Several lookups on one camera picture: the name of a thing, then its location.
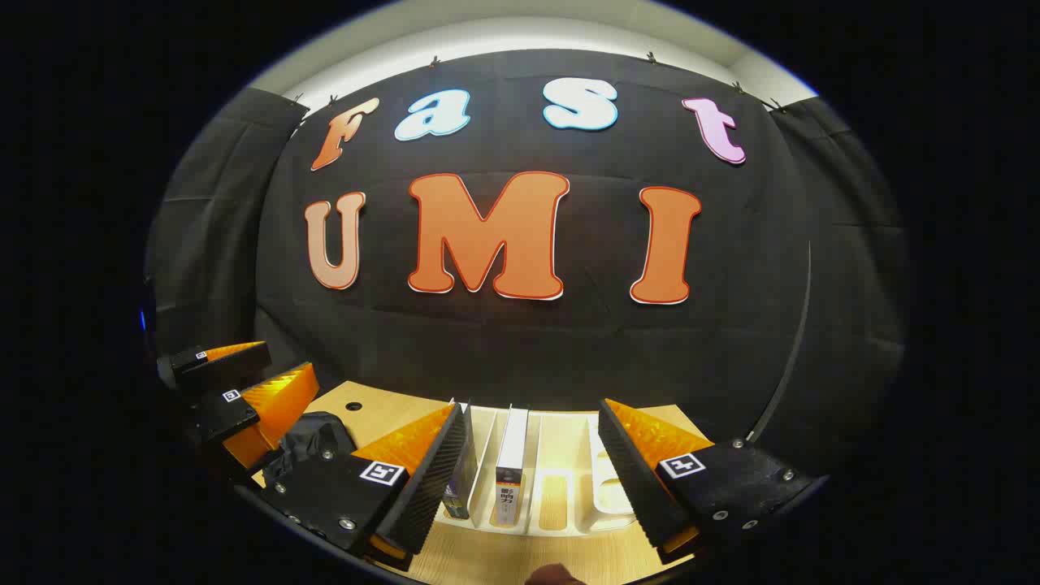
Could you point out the blue cover book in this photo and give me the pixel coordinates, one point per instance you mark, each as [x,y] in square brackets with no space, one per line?
[463,479]

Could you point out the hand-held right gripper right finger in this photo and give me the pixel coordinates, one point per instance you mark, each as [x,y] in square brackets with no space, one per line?
[634,479]

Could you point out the white grey book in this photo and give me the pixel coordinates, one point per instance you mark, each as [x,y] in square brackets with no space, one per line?
[512,447]

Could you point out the thin black strip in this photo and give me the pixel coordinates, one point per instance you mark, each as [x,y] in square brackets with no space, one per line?
[800,341]

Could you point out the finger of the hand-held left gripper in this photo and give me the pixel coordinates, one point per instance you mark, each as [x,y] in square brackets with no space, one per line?
[223,367]
[219,418]

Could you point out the white plastic bookshelf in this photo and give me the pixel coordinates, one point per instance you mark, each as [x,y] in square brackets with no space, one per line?
[569,443]

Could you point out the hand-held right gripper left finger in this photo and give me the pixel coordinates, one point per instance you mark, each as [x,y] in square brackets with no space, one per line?
[435,487]

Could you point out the black schoolbag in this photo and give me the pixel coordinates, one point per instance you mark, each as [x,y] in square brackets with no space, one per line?
[313,431]

